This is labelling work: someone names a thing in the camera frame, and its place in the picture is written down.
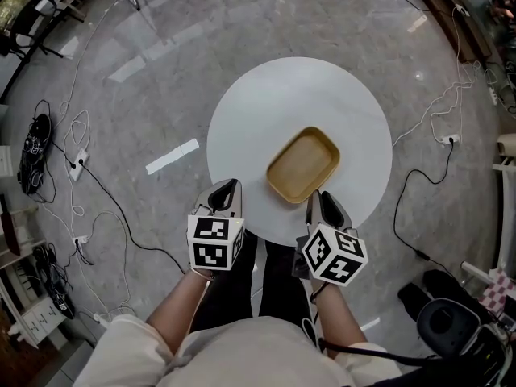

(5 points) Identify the dark wooden step platform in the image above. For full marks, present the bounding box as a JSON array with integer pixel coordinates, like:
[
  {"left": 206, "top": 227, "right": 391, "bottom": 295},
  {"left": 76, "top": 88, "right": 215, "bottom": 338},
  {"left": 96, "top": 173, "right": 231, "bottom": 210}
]
[{"left": 402, "top": 0, "right": 499, "bottom": 63}]

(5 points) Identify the person's left leg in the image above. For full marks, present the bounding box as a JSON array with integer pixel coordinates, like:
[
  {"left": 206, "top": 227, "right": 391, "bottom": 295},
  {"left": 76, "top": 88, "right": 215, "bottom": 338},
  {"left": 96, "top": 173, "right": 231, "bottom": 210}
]
[{"left": 189, "top": 230, "right": 260, "bottom": 332}]

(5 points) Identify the black and white appliance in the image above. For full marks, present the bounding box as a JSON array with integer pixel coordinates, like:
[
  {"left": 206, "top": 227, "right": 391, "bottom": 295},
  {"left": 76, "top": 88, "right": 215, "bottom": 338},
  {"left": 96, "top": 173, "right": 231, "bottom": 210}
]
[{"left": 416, "top": 296, "right": 511, "bottom": 387}]

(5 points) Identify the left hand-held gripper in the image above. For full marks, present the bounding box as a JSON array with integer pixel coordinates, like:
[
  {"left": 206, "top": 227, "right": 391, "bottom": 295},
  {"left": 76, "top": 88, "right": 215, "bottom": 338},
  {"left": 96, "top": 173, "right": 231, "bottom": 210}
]
[{"left": 186, "top": 178, "right": 246, "bottom": 273}]

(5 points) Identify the person's leg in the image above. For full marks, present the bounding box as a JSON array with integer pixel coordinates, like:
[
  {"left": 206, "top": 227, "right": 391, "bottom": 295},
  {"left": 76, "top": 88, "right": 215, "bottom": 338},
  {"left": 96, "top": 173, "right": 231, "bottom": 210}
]
[
  {"left": 257, "top": 239, "right": 320, "bottom": 323},
  {"left": 189, "top": 230, "right": 260, "bottom": 332}
]

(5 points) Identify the person's right forearm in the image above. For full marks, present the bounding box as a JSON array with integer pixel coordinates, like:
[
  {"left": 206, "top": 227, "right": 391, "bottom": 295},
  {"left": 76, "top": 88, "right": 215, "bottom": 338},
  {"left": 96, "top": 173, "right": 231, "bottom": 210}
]
[{"left": 310, "top": 282, "right": 369, "bottom": 359}]

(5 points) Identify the black cable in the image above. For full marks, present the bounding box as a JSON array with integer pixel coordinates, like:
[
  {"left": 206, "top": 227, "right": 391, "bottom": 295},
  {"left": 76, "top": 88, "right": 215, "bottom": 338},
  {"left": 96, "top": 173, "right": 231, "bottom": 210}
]
[
  {"left": 51, "top": 141, "right": 187, "bottom": 274},
  {"left": 392, "top": 139, "right": 464, "bottom": 257}
]

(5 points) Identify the gold bracelet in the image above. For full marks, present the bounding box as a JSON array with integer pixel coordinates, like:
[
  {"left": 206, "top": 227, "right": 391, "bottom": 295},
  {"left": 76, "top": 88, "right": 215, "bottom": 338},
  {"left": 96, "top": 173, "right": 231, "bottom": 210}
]
[{"left": 189, "top": 267, "right": 215, "bottom": 285}]

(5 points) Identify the tangle of black cables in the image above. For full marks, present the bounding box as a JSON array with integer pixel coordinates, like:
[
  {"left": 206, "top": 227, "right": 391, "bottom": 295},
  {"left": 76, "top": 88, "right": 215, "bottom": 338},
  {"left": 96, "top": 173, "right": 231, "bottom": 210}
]
[{"left": 31, "top": 243, "right": 77, "bottom": 321}]

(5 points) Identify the person's white shirt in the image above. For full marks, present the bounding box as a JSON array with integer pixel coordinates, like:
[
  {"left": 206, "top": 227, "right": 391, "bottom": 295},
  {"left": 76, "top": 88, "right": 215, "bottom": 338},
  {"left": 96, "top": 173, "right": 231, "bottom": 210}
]
[{"left": 74, "top": 314, "right": 404, "bottom": 387}]

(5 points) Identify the black shoulder strap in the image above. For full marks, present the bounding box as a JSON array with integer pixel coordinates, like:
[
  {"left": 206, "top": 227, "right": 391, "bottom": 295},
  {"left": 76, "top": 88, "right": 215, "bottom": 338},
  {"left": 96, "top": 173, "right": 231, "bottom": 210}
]
[{"left": 317, "top": 338, "right": 444, "bottom": 369}]

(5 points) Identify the person's left forearm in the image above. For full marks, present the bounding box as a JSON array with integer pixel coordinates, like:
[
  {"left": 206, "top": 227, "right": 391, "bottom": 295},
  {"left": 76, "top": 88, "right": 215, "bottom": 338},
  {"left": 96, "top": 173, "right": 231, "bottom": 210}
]
[{"left": 145, "top": 266, "right": 215, "bottom": 357}]

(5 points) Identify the black floor bag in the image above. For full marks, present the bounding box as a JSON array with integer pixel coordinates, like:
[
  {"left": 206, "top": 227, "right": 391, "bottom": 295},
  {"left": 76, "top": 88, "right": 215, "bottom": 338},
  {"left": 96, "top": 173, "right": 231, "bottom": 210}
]
[{"left": 397, "top": 269, "right": 471, "bottom": 318}]

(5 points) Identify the white pedal trash bin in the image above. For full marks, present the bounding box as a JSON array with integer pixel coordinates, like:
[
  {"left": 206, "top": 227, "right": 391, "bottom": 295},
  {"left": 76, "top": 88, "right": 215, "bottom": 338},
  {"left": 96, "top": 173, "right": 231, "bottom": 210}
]
[{"left": 495, "top": 133, "right": 516, "bottom": 157}]

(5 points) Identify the red white checked tablecloth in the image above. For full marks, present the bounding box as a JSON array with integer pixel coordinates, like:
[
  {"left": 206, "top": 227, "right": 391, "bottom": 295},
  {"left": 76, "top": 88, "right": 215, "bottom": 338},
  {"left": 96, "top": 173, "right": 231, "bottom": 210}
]
[{"left": 478, "top": 267, "right": 516, "bottom": 318}]

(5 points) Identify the white round table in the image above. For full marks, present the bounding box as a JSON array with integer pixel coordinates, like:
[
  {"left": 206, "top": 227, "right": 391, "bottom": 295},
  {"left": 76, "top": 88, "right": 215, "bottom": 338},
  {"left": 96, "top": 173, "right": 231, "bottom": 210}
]
[{"left": 206, "top": 56, "right": 394, "bottom": 248}]

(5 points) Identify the person's right leg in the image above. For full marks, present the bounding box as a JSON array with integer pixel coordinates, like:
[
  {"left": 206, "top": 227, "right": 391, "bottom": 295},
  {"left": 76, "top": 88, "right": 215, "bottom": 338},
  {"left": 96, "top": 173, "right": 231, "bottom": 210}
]
[{"left": 257, "top": 239, "right": 320, "bottom": 323}]

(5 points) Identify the cream plastic bowl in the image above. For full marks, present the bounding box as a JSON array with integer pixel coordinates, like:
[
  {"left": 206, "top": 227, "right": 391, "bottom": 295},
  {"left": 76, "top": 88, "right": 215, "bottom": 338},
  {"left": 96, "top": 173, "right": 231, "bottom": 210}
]
[{"left": 265, "top": 126, "right": 341, "bottom": 206}]

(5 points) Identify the black equipment bag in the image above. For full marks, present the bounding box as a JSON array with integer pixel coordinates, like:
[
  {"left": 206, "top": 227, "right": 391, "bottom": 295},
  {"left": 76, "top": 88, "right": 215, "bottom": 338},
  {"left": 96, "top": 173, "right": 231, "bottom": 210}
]
[{"left": 18, "top": 99, "right": 54, "bottom": 196}]

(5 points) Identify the white cable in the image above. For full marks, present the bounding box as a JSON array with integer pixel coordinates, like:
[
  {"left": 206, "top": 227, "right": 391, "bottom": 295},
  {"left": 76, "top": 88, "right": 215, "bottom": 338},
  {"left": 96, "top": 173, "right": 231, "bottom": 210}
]
[
  {"left": 390, "top": 6, "right": 485, "bottom": 149},
  {"left": 58, "top": 102, "right": 134, "bottom": 318}
]

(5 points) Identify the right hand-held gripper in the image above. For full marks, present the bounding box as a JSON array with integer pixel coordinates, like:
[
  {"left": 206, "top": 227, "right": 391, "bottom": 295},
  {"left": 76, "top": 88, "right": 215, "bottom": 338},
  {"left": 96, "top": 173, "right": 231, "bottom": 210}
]
[{"left": 292, "top": 189, "right": 369, "bottom": 286}]

